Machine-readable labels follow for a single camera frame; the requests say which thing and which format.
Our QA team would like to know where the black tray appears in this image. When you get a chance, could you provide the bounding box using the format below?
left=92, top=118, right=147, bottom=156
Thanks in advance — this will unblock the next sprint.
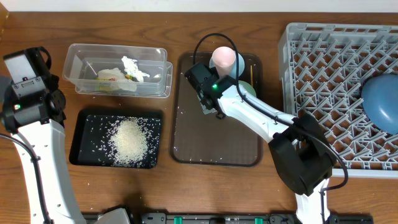
left=69, top=107, right=162, bottom=169

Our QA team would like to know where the light blue small bowl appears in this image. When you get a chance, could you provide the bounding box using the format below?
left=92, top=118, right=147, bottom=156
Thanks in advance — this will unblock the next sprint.
left=209, top=54, right=245, bottom=78

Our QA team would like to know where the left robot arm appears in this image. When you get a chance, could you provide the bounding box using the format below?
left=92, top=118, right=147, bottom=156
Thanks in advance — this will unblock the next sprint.
left=1, top=75, right=130, bottom=223

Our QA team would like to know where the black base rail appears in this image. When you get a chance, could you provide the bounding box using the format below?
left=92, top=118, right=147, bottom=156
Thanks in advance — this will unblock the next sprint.
left=134, top=213, right=374, bottom=224

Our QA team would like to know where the grey dishwasher rack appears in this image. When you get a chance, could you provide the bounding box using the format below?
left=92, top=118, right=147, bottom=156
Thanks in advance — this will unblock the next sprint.
left=278, top=23, right=397, bottom=179

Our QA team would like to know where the pink plastic cup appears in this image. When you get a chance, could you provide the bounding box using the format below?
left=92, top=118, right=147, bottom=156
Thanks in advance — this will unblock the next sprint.
left=212, top=47, right=236, bottom=76

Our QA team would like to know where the brown serving tray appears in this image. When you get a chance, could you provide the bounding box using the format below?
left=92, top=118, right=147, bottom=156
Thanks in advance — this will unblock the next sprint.
left=170, top=52, right=263, bottom=167

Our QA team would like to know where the clear plastic bin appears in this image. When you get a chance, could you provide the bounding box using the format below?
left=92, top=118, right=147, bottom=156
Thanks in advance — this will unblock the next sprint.
left=63, top=44, right=173, bottom=98

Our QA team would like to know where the mint green bowl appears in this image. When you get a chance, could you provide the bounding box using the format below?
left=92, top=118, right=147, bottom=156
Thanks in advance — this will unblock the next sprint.
left=239, top=80, right=257, bottom=98

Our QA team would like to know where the wooden chopstick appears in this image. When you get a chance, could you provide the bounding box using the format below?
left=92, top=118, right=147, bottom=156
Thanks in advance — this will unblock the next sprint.
left=250, top=65, right=254, bottom=86

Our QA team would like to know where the white rice pile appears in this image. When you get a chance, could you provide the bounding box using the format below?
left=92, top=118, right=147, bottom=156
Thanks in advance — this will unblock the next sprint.
left=88, top=115, right=160, bottom=167

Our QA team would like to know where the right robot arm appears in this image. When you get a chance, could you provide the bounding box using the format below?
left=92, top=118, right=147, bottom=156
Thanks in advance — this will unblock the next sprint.
left=188, top=75, right=337, bottom=223

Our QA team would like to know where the yellow green snack wrapper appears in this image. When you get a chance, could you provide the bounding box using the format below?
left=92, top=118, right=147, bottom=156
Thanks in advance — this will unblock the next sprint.
left=96, top=75, right=138, bottom=82

